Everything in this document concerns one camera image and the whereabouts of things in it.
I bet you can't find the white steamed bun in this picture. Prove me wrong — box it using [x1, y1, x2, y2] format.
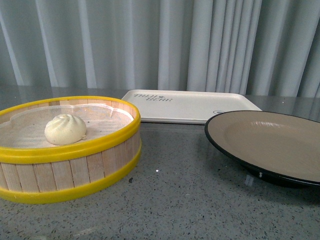
[44, 114, 87, 146]

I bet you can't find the beige plate with black rim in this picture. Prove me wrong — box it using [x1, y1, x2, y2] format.
[204, 110, 320, 188]

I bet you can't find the cream plastic tray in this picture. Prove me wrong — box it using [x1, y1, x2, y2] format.
[122, 89, 260, 125]

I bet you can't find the yellow rimmed bamboo steamer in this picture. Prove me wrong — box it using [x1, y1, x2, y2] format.
[0, 96, 142, 204]

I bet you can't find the grey pleated curtain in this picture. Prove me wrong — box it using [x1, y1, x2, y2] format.
[0, 0, 320, 97]

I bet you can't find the white steamer liner cloth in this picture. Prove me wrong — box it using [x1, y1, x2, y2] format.
[0, 103, 134, 149]

